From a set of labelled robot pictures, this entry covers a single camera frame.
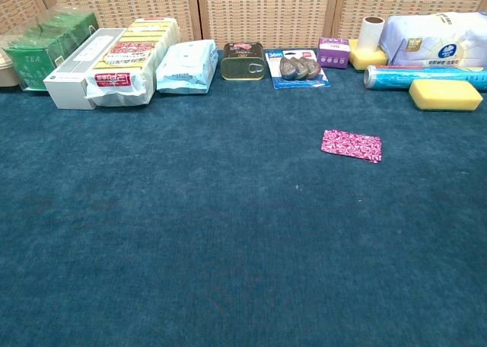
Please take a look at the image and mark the correction tape blister pack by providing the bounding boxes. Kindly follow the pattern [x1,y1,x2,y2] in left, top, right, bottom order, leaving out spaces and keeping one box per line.
[265,49,330,91]

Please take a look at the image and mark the woven wooden folding screen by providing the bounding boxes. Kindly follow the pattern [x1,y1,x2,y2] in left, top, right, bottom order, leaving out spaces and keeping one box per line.
[0,0,487,52]

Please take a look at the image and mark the yellow sponge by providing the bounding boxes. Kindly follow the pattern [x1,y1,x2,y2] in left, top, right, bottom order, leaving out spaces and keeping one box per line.
[409,78,484,112]
[349,38,389,72]

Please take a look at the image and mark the small purple box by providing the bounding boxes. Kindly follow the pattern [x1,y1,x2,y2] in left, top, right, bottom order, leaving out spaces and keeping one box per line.
[317,37,351,69]

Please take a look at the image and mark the blue cling film roll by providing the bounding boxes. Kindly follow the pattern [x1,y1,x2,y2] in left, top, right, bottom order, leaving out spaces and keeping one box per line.
[364,65,487,92]

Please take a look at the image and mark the white power strip box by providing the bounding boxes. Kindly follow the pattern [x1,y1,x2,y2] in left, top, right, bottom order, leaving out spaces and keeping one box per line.
[43,27,129,110]

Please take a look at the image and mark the pink patterned packet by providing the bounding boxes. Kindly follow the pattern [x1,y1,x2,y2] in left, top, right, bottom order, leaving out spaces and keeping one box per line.
[320,129,384,164]

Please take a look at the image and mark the black gold luncheon meat tin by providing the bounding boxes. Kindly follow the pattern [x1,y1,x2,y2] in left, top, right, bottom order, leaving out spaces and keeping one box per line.
[220,41,266,81]

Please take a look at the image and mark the light blue wet wipes pack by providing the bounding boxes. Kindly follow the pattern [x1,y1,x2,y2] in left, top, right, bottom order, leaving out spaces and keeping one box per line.
[155,39,218,94]

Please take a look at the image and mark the clear box green tea bags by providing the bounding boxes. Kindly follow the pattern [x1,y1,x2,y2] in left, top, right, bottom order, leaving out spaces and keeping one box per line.
[2,8,100,92]

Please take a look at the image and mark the white paper roll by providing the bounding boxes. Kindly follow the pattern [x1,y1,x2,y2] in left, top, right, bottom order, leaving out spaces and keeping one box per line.
[359,15,386,54]

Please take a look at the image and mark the white blue tissue pack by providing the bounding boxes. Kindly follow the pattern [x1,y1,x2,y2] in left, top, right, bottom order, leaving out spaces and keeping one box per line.
[379,11,487,68]

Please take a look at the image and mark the dark blue table mat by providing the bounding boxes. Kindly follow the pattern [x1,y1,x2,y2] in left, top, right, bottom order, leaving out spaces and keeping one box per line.
[0,48,487,347]

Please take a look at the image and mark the yellow sponge multipack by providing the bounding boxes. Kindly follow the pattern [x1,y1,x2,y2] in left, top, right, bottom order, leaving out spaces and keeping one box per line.
[85,17,182,107]

